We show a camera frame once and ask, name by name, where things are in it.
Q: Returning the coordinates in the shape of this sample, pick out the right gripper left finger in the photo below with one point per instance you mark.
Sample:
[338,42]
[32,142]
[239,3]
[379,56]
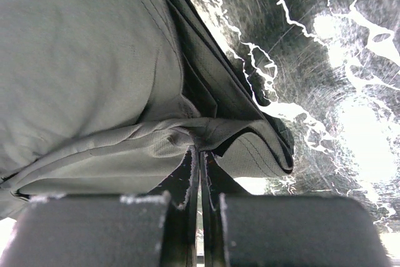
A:
[153,229]

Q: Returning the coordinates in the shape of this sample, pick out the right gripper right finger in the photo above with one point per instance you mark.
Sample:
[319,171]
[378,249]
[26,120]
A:
[242,229]

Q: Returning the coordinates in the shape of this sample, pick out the black t shirt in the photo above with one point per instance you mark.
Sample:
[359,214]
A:
[107,96]

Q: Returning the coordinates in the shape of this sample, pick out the black marbled table mat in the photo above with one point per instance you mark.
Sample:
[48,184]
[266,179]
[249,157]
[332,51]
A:
[328,70]

